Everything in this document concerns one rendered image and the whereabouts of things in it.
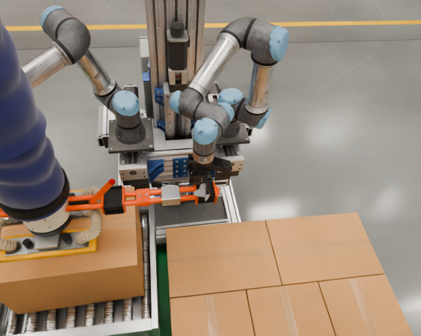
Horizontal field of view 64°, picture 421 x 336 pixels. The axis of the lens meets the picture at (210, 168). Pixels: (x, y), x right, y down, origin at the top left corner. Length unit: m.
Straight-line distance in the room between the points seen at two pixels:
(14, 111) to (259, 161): 2.41
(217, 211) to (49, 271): 1.30
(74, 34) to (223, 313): 1.40
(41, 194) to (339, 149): 2.80
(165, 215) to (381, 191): 1.89
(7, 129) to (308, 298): 1.58
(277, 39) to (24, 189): 0.98
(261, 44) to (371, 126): 2.64
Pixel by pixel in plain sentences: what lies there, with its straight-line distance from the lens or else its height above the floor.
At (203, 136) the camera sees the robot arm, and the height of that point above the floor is 1.56.
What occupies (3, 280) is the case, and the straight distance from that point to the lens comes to 1.60.
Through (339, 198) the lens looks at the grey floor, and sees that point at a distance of 3.06.
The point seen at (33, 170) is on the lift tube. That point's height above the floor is 1.50.
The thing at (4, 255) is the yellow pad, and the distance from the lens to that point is 1.47.
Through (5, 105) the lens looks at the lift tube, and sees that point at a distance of 0.93.
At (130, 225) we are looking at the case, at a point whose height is 0.95.
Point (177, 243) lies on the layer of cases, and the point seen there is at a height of 0.54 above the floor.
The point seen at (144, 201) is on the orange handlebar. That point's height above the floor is 1.22.
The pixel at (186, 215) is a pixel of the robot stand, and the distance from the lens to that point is 2.42.
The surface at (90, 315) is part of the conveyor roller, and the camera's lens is 1.87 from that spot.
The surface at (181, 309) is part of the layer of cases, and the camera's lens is 1.83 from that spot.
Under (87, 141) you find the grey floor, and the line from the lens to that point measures 3.23.
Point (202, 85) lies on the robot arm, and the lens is 1.20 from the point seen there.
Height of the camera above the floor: 2.30
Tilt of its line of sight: 52 degrees down
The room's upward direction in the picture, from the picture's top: 7 degrees clockwise
